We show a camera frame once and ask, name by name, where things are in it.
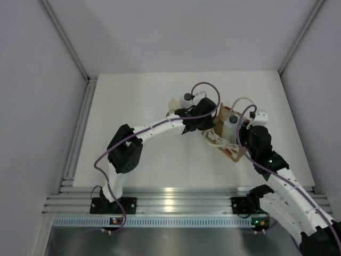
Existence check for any left aluminium frame post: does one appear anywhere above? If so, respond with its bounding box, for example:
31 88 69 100
38 0 90 83

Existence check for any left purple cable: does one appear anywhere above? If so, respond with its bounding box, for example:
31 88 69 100
94 82 221 231

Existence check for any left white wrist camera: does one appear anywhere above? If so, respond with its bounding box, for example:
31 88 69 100
193 91 207 101

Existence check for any green pump bottle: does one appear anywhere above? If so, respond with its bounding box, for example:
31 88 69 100
166 98 180 117

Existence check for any patterned canvas bag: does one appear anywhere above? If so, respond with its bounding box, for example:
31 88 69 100
201 97 254 162

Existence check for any aluminium frame post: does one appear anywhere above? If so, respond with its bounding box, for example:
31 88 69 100
38 0 90 83
278 0 328 77

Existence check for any purple cable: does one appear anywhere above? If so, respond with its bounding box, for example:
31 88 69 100
94 82 221 231
236 104 341 251

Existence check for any white bottle black cap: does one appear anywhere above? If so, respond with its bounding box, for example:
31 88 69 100
179 93 193 109
222 115 239 144

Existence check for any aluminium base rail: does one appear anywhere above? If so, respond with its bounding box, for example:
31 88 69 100
44 186 334 215

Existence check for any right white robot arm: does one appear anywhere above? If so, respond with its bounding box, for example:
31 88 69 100
237 123 340 255

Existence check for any right aluminium frame post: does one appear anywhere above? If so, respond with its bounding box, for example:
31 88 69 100
278 0 328 77

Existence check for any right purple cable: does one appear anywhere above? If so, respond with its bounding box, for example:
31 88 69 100
236 104 341 251

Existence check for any slotted cable duct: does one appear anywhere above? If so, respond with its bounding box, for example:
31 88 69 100
53 217 270 229

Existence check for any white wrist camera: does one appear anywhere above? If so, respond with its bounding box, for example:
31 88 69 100
193 91 207 101
249 109 269 126

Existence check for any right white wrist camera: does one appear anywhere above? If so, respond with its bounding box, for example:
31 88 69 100
249 109 269 126

